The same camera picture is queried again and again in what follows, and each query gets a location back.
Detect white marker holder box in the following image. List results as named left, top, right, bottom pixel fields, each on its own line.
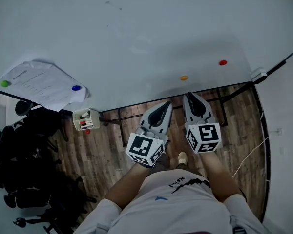
left=72, top=108, right=101, bottom=131

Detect person's right forearm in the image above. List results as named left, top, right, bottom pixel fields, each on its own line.
left=199, top=152, right=243, bottom=204

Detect person's dark trousers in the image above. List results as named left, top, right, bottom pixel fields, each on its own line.
left=156, top=153, right=204, bottom=178

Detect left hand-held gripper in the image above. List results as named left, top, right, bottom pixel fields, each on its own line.
left=125, top=101, right=174, bottom=169

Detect person's white t-shirt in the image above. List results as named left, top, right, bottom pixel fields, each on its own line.
left=73, top=169, right=272, bottom=234

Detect person's left hand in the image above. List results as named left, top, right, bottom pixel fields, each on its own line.
left=136, top=126, right=161, bottom=139

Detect white cable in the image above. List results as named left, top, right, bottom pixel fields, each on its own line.
left=232, top=111, right=270, bottom=178

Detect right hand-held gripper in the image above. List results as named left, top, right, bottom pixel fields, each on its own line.
left=182, top=92, right=222, bottom=154

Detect person's beige shoe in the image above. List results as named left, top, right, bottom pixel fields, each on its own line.
left=178, top=151, right=188, bottom=166

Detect white plastic corner bracket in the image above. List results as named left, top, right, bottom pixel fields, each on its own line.
left=250, top=67, right=268, bottom=84

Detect person's left forearm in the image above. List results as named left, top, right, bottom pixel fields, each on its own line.
left=104, top=162, right=152, bottom=210

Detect crumpled printed paper sheet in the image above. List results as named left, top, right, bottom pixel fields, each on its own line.
left=0, top=60, right=91, bottom=112

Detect large white whiteboard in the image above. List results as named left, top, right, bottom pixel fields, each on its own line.
left=0, top=0, right=293, bottom=114

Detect group of black office chairs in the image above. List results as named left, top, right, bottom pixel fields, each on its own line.
left=0, top=100, right=98, bottom=234

